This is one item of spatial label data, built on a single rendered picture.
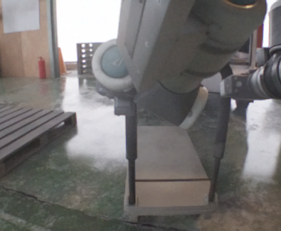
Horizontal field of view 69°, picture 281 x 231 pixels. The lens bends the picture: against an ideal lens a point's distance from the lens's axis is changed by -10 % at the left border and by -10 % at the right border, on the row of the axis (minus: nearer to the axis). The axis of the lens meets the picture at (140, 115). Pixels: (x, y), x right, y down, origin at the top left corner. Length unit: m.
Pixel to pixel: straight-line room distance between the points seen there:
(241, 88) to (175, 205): 0.55
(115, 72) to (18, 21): 5.86
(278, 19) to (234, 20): 0.30
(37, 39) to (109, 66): 5.46
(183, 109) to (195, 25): 0.18
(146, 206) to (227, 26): 0.80
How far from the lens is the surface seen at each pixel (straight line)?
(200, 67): 0.24
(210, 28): 0.20
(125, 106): 0.44
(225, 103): 0.77
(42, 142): 1.92
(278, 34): 0.47
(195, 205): 0.95
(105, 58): 0.34
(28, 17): 5.94
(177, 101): 0.33
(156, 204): 0.93
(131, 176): 0.84
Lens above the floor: 0.81
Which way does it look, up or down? 19 degrees down
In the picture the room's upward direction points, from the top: straight up
